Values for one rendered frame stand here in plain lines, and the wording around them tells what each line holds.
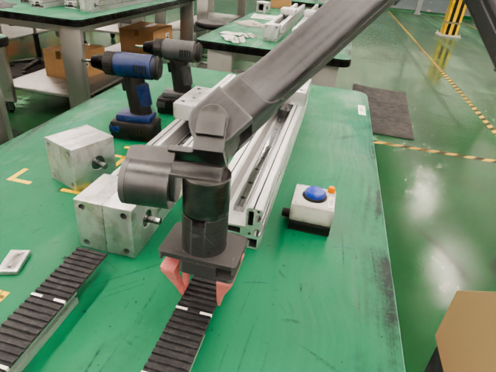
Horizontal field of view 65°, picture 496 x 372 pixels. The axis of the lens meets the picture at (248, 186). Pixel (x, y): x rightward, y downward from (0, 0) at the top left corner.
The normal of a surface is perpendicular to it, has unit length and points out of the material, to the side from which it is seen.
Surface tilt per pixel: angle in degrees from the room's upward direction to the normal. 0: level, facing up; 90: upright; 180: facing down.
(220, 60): 90
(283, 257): 0
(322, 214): 90
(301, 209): 90
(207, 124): 47
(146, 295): 0
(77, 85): 90
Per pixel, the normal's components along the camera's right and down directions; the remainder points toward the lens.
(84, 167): 0.82, 0.35
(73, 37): -0.22, 0.48
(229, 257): 0.09, -0.86
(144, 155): -0.01, -0.22
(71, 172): -0.57, 0.38
